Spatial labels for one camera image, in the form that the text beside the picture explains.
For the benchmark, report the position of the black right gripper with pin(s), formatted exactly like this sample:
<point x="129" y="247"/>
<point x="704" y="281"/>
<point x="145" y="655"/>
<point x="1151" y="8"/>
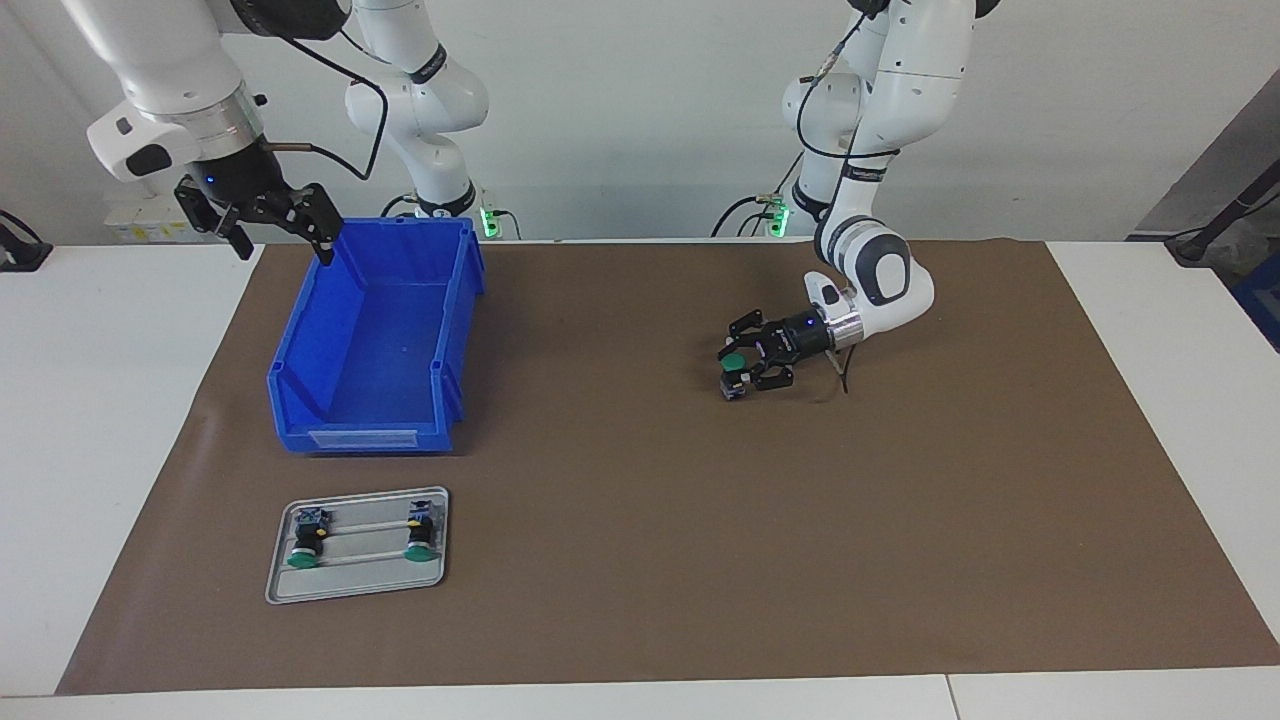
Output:
<point x="240" y="180"/>

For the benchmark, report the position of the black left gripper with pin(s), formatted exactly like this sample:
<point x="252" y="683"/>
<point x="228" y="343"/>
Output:
<point x="797" y="338"/>

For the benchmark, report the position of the green push button switch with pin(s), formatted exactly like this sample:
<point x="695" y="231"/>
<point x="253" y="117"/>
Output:
<point x="733" y="362"/>
<point x="421" y="535"/>
<point x="305" y="540"/>

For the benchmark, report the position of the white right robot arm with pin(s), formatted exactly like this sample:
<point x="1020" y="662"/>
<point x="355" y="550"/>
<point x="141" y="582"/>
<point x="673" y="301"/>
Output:
<point x="170" y="60"/>

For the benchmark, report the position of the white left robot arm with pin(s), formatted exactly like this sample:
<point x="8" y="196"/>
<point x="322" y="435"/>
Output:
<point x="900" y="60"/>

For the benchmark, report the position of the brown table mat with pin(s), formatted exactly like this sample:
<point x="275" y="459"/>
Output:
<point x="750" y="520"/>

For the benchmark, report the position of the blue plastic storage bin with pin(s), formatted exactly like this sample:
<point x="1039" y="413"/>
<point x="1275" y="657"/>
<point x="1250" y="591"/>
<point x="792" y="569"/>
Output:
<point x="380" y="350"/>

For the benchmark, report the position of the grey metal tray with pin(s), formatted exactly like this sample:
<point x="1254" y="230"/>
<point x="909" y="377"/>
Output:
<point x="350" y="585"/>

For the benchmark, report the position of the black stand pole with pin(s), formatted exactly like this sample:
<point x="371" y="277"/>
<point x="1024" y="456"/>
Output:
<point x="1230" y="215"/>

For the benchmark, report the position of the blue crate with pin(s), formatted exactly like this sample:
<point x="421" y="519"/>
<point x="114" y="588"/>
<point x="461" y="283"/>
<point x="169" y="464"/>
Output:
<point x="1262" y="305"/>

